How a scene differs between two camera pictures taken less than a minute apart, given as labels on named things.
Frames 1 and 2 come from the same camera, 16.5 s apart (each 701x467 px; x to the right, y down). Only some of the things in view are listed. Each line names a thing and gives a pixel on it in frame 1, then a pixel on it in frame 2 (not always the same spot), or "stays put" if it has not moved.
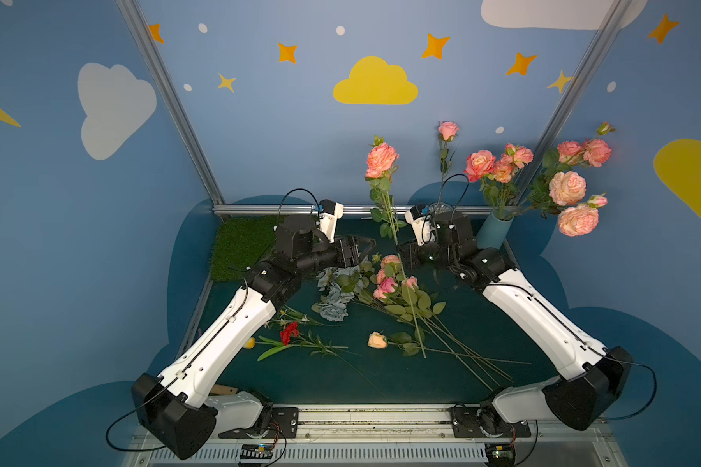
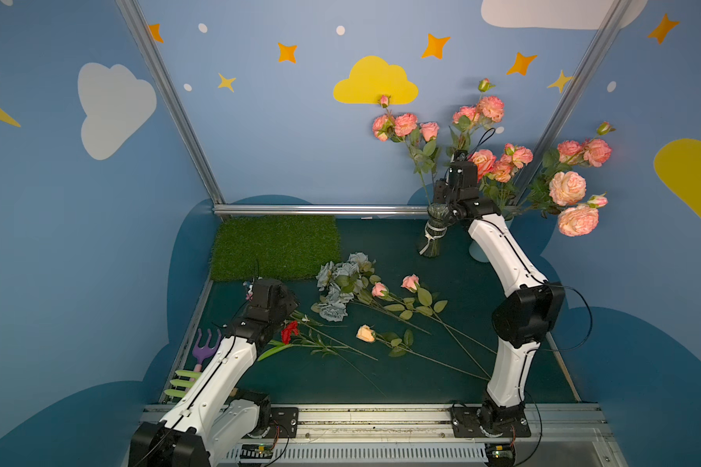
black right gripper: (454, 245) → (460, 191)
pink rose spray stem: (595, 152) stays put
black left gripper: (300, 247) → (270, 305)
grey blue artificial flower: (333, 306) stays put
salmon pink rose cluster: (516, 157) stays put
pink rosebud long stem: (447, 131) → (429, 131)
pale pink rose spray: (561, 194) stays put
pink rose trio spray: (381, 163) → (420, 137)
